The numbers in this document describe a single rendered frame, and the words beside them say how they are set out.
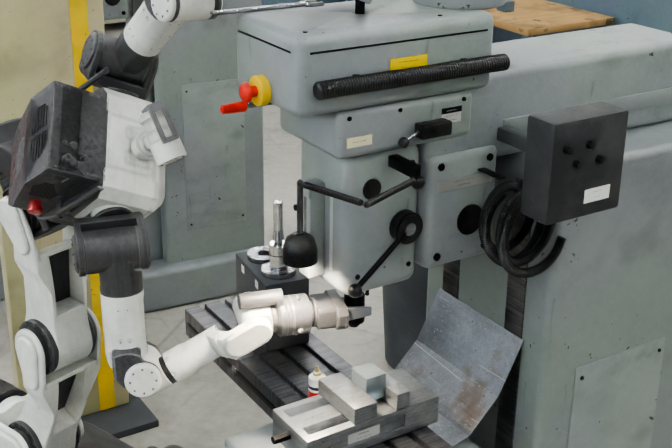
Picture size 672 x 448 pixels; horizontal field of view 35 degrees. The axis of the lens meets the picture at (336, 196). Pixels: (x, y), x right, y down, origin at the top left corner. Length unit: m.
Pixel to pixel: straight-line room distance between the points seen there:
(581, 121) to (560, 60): 0.33
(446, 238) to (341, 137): 0.38
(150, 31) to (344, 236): 0.59
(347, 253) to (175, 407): 2.26
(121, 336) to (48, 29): 1.67
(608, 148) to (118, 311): 1.05
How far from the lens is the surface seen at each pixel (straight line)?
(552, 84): 2.42
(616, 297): 2.61
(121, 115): 2.35
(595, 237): 2.48
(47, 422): 2.89
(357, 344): 4.80
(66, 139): 2.26
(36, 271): 2.63
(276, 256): 2.73
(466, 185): 2.32
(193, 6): 2.22
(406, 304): 4.41
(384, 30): 2.08
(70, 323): 2.73
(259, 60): 2.12
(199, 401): 4.42
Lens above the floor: 2.33
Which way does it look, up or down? 21 degrees down
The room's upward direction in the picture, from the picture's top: 1 degrees clockwise
